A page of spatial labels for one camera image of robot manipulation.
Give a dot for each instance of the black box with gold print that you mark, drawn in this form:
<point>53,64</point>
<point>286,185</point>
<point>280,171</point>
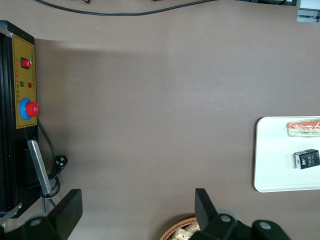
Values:
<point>307,160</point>

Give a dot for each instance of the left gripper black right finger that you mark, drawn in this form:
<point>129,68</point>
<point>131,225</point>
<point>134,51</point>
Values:
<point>205,212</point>

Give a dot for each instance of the beige plastic tray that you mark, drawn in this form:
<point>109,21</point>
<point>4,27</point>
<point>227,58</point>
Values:
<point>275,155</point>

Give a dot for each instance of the red emergency stop button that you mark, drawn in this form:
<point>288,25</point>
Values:
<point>31,109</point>

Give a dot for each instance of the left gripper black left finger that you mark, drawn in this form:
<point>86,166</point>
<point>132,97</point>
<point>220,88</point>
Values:
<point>67,212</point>

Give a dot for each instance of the clear-wrapped cracker snack packet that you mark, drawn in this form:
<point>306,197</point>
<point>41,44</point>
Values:
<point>193,227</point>
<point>181,234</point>

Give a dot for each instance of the red rocker switch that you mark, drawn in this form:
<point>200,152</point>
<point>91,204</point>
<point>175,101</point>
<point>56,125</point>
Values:
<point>25,63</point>

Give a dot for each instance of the black machine with yellow panel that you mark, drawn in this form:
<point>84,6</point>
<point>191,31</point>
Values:
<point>7,125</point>

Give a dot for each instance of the wrapped sandwich with orange filling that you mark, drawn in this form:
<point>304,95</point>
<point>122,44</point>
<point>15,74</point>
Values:
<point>303,128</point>

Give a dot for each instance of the round brown wicker basket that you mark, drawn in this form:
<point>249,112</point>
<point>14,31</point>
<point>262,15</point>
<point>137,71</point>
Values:
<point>171,230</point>

